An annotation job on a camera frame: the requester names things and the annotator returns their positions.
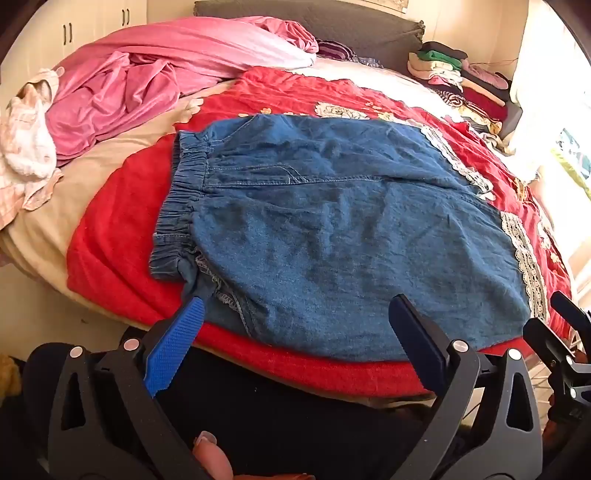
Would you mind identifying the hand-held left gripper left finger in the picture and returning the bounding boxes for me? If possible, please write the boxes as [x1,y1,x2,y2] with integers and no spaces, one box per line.
[47,296,218,480]

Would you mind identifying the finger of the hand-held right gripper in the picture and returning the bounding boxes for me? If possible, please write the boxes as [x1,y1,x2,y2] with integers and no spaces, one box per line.
[550,291,591,334]
[523,318,583,376]

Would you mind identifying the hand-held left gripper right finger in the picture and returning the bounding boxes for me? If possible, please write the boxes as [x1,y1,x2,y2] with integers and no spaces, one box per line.
[388,293,544,480]

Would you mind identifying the blue denim skirt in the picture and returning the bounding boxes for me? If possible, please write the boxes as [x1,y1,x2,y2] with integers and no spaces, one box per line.
[148,113,550,363]

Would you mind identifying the person's left hand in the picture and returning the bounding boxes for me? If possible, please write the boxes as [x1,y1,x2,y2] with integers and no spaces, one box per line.
[191,431,319,480]

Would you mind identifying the red floral blanket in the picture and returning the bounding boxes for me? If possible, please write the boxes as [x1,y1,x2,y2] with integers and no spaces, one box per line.
[66,65,575,400]

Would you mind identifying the person's dark clothing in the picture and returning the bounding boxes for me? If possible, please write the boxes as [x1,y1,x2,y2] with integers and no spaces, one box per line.
[18,342,439,480]

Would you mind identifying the green patterned cloth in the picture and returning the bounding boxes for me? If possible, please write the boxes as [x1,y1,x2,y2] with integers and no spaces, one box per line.
[553,128,591,200]

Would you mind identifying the orange fluffy cloth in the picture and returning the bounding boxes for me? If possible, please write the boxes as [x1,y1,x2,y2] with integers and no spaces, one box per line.
[0,353,24,402]

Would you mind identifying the stack of folded clothes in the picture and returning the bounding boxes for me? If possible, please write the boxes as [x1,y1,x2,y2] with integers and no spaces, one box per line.
[406,41,522,139]

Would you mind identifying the pink velvet blanket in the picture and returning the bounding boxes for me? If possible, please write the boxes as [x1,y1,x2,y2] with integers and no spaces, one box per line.
[45,16,320,162]

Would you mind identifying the white orange checked cloth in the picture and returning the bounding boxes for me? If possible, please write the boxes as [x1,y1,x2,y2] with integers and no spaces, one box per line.
[0,67,65,229]

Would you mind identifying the purple striped cloth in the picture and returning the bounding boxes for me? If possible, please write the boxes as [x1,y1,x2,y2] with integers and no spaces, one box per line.
[316,39,358,62]

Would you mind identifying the cream wardrobe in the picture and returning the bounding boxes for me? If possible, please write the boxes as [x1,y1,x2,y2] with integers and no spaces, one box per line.
[18,0,148,70]

